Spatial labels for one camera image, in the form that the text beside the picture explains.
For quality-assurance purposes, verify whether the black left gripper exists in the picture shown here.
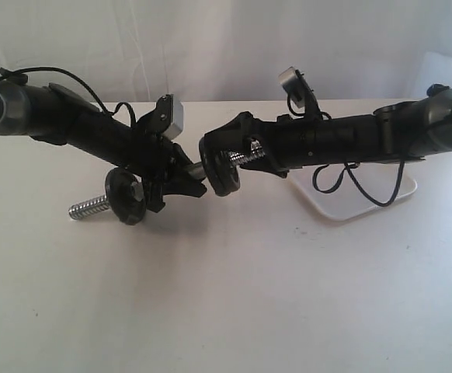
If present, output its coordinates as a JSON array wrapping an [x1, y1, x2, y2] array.
[[117, 112, 207, 213]]

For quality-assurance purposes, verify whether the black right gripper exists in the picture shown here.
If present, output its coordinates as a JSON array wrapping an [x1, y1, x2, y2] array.
[[202, 111, 327, 179]]

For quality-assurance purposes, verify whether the black weight plate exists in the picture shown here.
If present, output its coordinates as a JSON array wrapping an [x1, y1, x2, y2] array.
[[199, 137, 240, 197], [105, 167, 147, 226], [211, 152, 240, 197]]

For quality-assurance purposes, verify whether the chrome threaded dumbbell bar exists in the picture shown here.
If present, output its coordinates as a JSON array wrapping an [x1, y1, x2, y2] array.
[[68, 141, 265, 221]]

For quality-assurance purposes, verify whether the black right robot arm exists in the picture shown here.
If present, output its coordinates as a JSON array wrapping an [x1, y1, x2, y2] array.
[[199, 85, 452, 177]]

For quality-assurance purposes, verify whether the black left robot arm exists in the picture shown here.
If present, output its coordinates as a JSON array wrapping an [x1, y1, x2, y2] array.
[[0, 80, 207, 212]]

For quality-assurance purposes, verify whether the white curtain backdrop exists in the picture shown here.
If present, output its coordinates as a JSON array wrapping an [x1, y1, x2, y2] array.
[[0, 1, 452, 102]]

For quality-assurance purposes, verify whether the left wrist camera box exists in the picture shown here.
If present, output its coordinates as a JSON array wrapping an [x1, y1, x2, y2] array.
[[138, 94, 185, 140]]

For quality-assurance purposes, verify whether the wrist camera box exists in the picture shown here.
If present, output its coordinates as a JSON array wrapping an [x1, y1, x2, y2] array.
[[138, 94, 185, 140], [278, 66, 320, 117]]

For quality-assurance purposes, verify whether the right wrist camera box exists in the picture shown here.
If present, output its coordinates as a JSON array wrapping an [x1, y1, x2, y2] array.
[[278, 66, 320, 117]]

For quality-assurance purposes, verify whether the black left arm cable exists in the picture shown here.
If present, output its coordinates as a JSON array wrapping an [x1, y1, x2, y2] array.
[[0, 66, 137, 129]]

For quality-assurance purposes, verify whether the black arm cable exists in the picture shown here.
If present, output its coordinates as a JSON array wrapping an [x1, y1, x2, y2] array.
[[311, 147, 452, 207], [0, 66, 137, 129]]

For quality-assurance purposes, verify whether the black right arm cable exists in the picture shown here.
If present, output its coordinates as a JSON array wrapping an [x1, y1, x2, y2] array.
[[311, 147, 452, 207]]

